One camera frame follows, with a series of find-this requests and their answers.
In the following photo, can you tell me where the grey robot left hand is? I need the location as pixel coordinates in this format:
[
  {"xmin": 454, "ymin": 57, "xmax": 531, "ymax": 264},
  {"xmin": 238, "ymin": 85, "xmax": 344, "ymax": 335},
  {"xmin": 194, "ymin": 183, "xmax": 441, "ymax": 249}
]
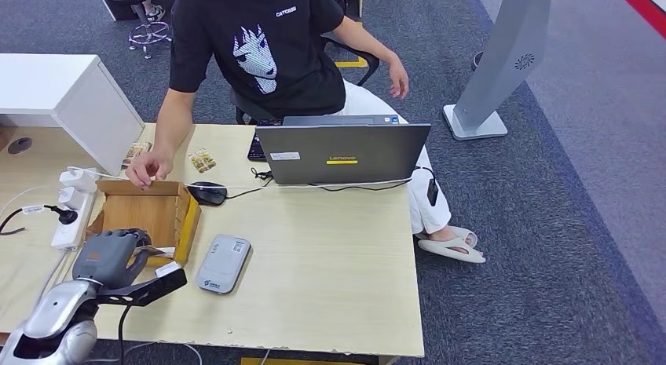
[{"xmin": 71, "ymin": 228, "xmax": 153, "ymax": 291}]

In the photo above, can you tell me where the person's left hand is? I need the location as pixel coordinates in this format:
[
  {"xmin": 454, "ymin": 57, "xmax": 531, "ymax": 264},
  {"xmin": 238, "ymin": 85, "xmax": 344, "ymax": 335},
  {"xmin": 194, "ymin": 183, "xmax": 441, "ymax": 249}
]
[{"xmin": 387, "ymin": 56, "xmax": 411, "ymax": 100}]

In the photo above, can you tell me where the person's right hand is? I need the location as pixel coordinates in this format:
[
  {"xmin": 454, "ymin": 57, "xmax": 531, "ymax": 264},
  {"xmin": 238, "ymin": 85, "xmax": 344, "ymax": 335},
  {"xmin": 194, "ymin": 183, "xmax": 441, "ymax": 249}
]
[{"xmin": 126, "ymin": 150, "xmax": 174, "ymax": 191}]

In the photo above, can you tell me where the grey card reader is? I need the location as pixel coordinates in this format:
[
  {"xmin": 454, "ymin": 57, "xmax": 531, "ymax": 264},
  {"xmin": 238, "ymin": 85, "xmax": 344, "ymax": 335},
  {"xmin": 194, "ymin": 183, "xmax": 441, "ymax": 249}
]
[{"xmin": 195, "ymin": 234, "xmax": 252, "ymax": 295}]

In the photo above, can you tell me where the person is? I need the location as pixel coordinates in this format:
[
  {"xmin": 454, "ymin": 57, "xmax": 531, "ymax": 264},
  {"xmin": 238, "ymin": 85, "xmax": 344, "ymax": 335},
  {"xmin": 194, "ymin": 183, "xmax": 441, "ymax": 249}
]
[{"xmin": 126, "ymin": 0, "xmax": 486, "ymax": 265}]

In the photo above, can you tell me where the white power strip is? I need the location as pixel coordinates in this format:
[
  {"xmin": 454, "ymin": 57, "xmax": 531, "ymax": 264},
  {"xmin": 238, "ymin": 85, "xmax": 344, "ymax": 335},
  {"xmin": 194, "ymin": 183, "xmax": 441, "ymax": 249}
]
[{"xmin": 50, "ymin": 192, "xmax": 96, "ymax": 252}]

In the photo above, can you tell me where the open cardboard box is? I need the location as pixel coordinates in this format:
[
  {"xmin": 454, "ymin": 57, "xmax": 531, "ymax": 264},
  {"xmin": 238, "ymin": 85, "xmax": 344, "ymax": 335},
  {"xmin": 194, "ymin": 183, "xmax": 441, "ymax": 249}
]
[{"xmin": 86, "ymin": 180, "xmax": 203, "ymax": 268}]

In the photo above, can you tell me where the black computer mouse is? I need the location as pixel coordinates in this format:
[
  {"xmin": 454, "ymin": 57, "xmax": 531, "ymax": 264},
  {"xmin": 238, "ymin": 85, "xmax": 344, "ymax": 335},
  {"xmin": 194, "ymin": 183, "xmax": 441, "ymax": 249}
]
[{"xmin": 187, "ymin": 181, "xmax": 229, "ymax": 207}]

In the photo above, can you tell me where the small white charger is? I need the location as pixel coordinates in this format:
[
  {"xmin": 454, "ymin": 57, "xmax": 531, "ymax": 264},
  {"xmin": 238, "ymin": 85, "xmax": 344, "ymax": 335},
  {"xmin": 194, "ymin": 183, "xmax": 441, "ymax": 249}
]
[{"xmin": 57, "ymin": 186, "xmax": 86, "ymax": 212}]

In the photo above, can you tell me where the large white charger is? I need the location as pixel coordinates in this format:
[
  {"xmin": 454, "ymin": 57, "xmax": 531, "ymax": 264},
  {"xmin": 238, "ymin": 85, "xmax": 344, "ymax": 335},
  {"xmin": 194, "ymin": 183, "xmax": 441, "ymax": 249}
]
[{"xmin": 58, "ymin": 167, "xmax": 100, "ymax": 194}]

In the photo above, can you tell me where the grey laptop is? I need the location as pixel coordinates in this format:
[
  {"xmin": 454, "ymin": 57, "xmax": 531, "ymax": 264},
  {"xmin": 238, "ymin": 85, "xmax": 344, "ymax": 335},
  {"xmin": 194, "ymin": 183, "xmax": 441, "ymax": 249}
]
[{"xmin": 255, "ymin": 115, "xmax": 432, "ymax": 186}]

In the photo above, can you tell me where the grey kiosk stand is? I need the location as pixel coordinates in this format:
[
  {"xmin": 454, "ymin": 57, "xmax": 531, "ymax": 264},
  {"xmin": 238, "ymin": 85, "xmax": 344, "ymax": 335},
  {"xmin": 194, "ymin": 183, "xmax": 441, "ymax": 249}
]
[{"xmin": 442, "ymin": 0, "xmax": 554, "ymax": 142}]

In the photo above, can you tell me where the chrome stool base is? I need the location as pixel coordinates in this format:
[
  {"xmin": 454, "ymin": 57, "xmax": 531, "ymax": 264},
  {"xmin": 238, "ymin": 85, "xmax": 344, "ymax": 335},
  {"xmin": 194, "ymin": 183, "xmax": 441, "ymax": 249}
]
[{"xmin": 128, "ymin": 6, "xmax": 173, "ymax": 60}]

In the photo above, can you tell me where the white cabinet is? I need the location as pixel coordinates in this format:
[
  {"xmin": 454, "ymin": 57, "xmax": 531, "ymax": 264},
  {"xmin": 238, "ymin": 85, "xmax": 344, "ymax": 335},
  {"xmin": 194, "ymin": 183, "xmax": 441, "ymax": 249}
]
[{"xmin": 0, "ymin": 53, "xmax": 146, "ymax": 177}]

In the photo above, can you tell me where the white sandal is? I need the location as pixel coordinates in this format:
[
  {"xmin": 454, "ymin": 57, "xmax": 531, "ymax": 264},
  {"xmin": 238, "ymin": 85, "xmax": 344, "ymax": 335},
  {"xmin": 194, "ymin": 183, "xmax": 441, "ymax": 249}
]
[
  {"xmin": 417, "ymin": 235, "xmax": 486, "ymax": 265},
  {"xmin": 447, "ymin": 225, "xmax": 478, "ymax": 248}
]

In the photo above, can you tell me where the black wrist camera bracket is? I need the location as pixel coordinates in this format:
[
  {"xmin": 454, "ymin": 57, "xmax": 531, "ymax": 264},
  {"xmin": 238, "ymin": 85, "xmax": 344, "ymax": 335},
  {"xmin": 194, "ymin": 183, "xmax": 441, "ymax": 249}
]
[{"xmin": 96, "ymin": 261, "xmax": 188, "ymax": 308}]

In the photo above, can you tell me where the black plug with cable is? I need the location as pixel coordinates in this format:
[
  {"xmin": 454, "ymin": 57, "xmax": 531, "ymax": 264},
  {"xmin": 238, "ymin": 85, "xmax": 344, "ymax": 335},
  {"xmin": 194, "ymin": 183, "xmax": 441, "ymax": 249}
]
[{"xmin": 0, "ymin": 205, "xmax": 79, "ymax": 236}]

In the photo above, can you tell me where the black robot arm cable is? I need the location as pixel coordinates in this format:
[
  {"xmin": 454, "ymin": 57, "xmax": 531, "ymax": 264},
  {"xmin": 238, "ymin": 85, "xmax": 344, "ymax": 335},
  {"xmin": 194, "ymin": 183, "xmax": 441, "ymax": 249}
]
[{"xmin": 116, "ymin": 304, "xmax": 134, "ymax": 365}]

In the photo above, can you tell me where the black mouse cable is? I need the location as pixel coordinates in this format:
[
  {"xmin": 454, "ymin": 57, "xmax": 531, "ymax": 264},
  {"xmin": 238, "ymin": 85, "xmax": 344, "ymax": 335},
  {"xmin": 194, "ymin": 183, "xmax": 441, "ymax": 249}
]
[{"xmin": 226, "ymin": 167, "xmax": 275, "ymax": 200}]

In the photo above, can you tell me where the black laptop power cable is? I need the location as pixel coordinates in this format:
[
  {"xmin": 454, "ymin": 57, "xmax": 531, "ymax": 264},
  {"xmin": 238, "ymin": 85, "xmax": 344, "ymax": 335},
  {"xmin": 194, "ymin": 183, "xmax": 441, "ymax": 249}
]
[{"xmin": 309, "ymin": 166, "xmax": 437, "ymax": 192}]

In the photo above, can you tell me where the thin white cable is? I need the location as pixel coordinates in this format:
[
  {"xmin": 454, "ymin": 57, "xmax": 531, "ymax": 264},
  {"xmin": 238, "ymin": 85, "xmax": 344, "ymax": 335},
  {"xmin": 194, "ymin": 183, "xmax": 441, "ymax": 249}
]
[{"xmin": 66, "ymin": 166, "xmax": 415, "ymax": 190}]

